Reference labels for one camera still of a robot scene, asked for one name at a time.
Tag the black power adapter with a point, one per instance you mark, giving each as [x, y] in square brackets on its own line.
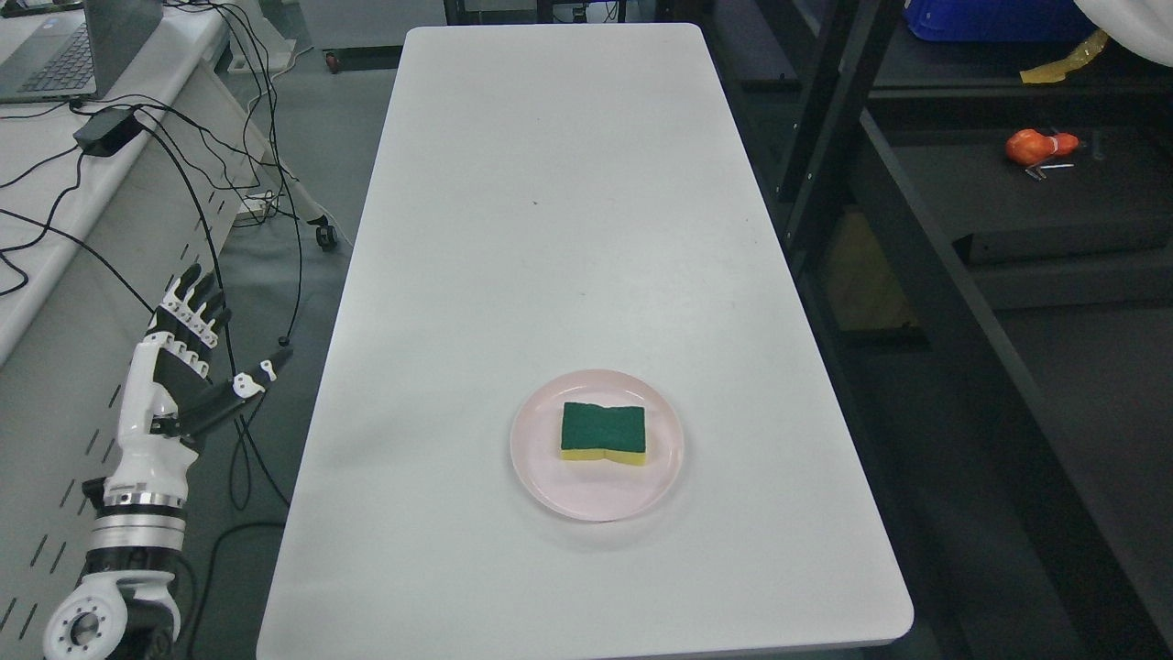
[107, 131]

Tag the white rectangular table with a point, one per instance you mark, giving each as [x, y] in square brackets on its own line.
[546, 199]

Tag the orange plastic bag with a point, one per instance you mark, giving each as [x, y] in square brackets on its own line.
[1028, 147]

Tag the blue plastic bin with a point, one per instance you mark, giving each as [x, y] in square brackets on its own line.
[997, 21]

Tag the grey laptop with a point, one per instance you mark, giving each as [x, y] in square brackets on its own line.
[79, 57]

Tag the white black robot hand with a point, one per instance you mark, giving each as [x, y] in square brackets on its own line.
[169, 404]

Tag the black metal shelf rack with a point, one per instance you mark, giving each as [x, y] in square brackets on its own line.
[998, 335]

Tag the white side desk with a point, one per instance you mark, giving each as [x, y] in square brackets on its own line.
[89, 245]

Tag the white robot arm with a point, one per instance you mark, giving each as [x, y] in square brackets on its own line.
[123, 605]

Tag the pink round plate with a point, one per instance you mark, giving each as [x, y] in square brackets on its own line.
[597, 491]

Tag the yellow green sponge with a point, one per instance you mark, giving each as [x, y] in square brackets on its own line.
[594, 432]

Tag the yellow tape strip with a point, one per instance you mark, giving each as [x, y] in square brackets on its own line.
[1059, 70]

